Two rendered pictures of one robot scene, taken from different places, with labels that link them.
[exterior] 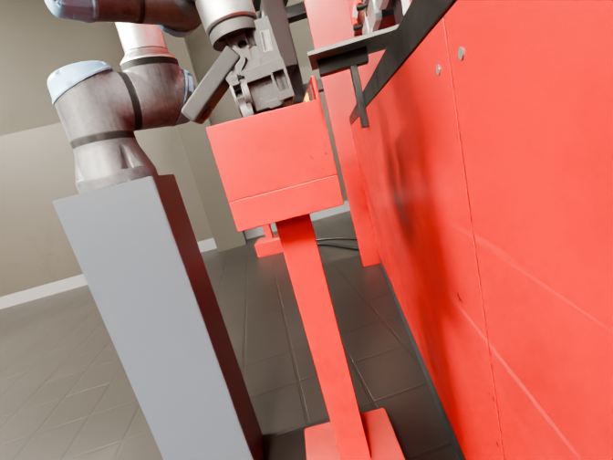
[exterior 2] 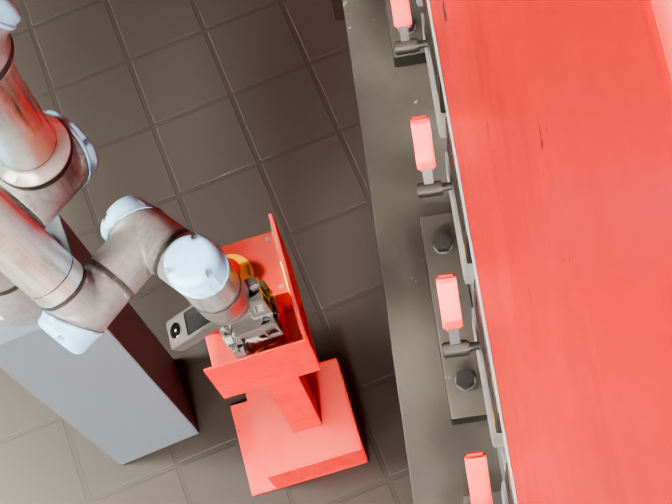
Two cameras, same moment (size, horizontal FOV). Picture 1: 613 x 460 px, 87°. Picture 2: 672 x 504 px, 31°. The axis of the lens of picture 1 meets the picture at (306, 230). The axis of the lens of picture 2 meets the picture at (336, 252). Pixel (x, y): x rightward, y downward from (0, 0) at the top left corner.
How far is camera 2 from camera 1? 1.74 m
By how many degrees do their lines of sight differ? 53
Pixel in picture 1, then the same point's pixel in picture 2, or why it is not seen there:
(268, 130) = (259, 360)
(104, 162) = (27, 305)
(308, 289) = not seen: hidden behind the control
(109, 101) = not seen: hidden behind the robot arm
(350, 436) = (303, 419)
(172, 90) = (76, 185)
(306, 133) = (293, 354)
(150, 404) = (83, 422)
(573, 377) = not seen: outside the picture
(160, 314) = (95, 377)
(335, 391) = (292, 405)
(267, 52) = (259, 312)
